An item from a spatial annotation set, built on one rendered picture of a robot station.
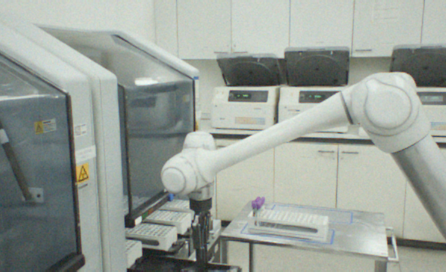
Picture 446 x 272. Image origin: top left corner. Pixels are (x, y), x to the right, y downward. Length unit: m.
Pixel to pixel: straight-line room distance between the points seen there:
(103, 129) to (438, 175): 0.86
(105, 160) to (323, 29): 2.83
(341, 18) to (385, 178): 1.34
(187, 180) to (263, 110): 2.49
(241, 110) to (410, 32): 1.46
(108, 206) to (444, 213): 0.87
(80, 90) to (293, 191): 2.75
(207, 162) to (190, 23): 2.97
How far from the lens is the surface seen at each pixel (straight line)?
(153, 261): 1.55
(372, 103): 1.01
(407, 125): 1.03
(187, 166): 1.15
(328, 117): 1.24
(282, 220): 1.67
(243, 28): 3.92
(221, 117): 3.70
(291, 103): 3.56
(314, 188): 3.65
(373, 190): 3.65
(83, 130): 1.16
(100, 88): 1.23
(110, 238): 1.33
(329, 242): 1.67
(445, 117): 3.60
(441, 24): 3.86
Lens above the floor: 1.47
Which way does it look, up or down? 10 degrees down
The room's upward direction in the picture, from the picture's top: 1 degrees counter-clockwise
